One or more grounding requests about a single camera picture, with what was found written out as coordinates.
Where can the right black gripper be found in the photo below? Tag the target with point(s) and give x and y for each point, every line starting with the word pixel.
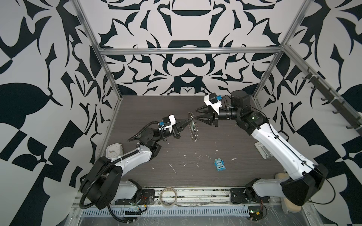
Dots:
pixel 214 117

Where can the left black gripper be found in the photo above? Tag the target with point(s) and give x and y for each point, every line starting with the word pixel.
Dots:
pixel 175 132

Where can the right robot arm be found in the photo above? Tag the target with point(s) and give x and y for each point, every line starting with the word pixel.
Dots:
pixel 305 178

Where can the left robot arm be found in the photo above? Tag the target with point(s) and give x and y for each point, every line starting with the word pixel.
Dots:
pixel 103 183

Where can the white round device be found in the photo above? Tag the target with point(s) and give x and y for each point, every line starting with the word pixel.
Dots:
pixel 114 151

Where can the white rectangular device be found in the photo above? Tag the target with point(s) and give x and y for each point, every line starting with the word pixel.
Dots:
pixel 264 152

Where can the clear tape roll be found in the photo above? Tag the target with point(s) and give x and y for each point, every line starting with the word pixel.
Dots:
pixel 168 197

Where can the small green circuit board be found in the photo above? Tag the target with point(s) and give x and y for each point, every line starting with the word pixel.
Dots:
pixel 256 214

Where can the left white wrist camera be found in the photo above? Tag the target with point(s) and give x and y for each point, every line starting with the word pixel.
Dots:
pixel 167 123

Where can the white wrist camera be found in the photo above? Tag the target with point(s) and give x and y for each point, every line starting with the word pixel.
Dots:
pixel 213 100
pixel 167 123

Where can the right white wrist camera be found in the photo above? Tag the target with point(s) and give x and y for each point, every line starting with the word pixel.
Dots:
pixel 213 100

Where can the blue owl keychain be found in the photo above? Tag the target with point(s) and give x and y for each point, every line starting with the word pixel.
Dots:
pixel 219 163

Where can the aluminium frame crossbar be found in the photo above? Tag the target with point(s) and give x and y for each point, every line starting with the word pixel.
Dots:
pixel 161 51

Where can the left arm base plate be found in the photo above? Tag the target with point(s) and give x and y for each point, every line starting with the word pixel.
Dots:
pixel 145 196

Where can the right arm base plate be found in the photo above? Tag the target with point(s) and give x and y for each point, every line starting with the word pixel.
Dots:
pixel 240 196

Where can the white perforated cable duct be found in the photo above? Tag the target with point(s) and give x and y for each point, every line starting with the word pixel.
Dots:
pixel 193 211

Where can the black wall hook rail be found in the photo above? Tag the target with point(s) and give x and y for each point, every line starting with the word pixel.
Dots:
pixel 340 104

